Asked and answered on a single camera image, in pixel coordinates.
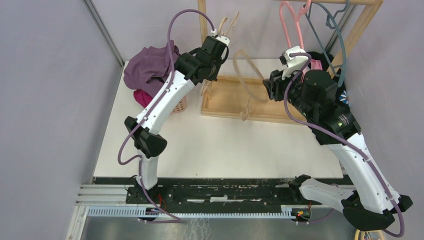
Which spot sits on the purple pleated skirt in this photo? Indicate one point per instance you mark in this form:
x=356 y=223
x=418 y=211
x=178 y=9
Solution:
x=150 y=68

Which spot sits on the magenta skirt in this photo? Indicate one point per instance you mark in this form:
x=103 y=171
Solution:
x=142 y=97

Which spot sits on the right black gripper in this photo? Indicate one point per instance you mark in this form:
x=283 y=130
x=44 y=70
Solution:
x=275 y=84

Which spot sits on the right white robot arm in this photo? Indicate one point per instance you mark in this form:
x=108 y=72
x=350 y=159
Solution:
x=373 y=203

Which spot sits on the orange plastic basket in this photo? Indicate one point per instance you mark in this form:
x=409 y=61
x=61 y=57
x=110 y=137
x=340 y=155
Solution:
x=181 y=105

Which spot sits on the wooden clothes rack frame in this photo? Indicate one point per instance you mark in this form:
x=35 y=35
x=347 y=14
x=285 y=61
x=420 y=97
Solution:
x=230 y=98

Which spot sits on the wooden hanger on floor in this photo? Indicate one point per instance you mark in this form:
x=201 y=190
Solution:
x=369 y=235

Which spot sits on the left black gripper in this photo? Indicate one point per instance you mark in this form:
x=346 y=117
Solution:
x=214 y=77

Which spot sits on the blue-grey plastic hanger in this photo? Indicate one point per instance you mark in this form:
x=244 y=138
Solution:
x=334 y=22

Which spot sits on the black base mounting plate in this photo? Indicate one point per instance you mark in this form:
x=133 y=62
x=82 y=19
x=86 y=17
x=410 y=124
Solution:
x=225 y=195

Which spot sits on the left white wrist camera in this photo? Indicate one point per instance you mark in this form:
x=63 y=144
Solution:
x=222 y=38

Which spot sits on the black floral garment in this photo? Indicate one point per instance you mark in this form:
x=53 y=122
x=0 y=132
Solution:
x=319 y=62

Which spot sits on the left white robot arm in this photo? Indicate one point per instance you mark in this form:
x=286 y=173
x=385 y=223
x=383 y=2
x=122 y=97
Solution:
x=190 y=68

